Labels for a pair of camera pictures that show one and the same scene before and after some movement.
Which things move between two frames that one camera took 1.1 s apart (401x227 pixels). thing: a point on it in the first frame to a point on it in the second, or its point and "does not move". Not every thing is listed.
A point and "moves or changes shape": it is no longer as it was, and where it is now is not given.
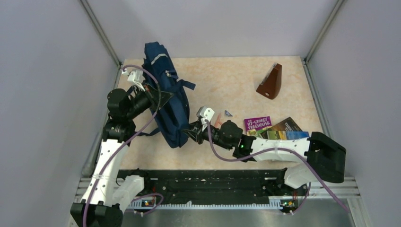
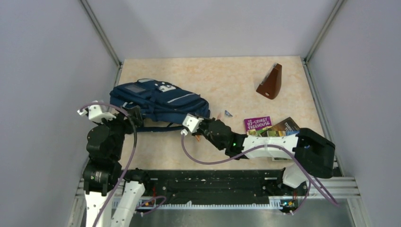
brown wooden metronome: (270, 86) does not move
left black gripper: (157, 99) to (135, 114)
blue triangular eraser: (227, 114) does not move
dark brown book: (287, 125) does not move
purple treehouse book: (254, 126) does not move
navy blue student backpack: (171, 118) moves or changes shape
